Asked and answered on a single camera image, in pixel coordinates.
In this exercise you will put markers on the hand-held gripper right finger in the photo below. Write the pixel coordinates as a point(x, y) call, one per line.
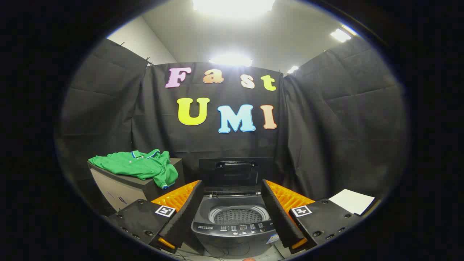
point(279, 217)

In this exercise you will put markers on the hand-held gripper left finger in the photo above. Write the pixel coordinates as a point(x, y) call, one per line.
point(186, 217)

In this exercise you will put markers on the grey washing machine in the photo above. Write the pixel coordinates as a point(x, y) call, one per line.
point(235, 235)

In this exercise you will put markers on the green polo shirt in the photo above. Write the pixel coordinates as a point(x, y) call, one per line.
point(134, 165)

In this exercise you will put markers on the grey cabinet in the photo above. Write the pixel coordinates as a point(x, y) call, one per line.
point(119, 188)

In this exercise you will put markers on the white paper sheet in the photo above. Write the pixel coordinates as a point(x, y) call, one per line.
point(351, 201)

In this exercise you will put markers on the small ceiling light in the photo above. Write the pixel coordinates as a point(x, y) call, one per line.
point(293, 69)

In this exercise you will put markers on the oval ceiling light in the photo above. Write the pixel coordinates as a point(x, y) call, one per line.
point(230, 59)

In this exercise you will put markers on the rectangular ceiling light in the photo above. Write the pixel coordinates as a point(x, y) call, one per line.
point(340, 35)

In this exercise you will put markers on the large ceiling light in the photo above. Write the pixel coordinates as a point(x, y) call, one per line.
point(233, 6)

